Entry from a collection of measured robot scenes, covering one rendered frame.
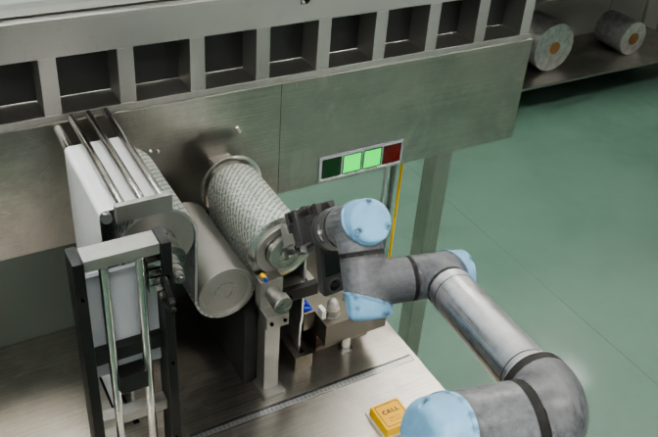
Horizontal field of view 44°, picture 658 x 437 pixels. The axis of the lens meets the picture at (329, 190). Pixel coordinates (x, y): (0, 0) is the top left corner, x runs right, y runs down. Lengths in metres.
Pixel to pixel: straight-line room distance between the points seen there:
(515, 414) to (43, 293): 1.22
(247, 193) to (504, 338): 0.73
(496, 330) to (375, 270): 0.24
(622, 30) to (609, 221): 1.78
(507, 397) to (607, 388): 2.35
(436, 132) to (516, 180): 2.27
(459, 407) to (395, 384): 0.90
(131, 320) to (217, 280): 0.23
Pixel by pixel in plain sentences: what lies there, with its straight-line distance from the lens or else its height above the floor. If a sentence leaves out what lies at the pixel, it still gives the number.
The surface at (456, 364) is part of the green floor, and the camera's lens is 3.25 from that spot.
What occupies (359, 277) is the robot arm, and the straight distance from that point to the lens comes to 1.29.
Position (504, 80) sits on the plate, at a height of 1.33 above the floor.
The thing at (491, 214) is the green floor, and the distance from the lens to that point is 4.11.
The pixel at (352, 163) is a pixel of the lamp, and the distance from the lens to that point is 2.06.
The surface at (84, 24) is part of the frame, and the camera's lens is 1.64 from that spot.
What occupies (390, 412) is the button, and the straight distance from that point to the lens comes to 1.78.
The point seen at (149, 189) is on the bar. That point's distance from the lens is 1.48.
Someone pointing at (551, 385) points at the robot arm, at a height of 1.53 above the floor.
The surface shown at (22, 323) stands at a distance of 1.97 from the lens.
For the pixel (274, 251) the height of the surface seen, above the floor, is 1.26.
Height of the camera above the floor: 2.25
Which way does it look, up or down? 33 degrees down
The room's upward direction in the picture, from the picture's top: 4 degrees clockwise
